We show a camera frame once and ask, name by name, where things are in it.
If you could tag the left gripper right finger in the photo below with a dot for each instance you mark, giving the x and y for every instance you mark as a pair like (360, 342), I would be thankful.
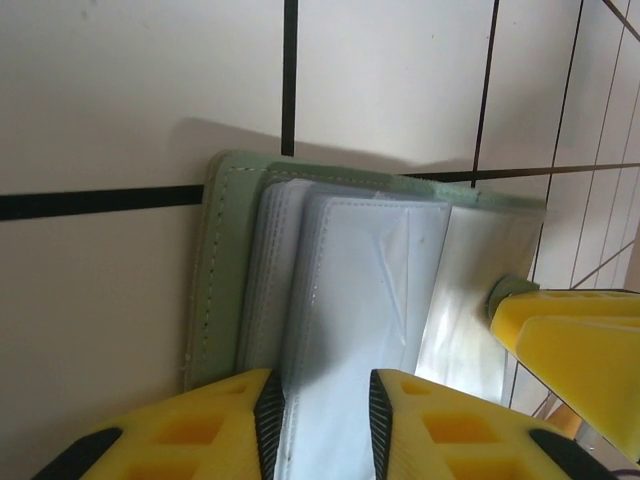
(450, 440)

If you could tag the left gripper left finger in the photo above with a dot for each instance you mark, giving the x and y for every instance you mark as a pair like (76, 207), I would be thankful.
(200, 435)

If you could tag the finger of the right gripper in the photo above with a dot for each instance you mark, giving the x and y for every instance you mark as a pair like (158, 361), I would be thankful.
(507, 320)
(590, 370)

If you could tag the green card holder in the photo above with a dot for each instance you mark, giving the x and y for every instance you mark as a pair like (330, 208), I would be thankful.
(215, 280)

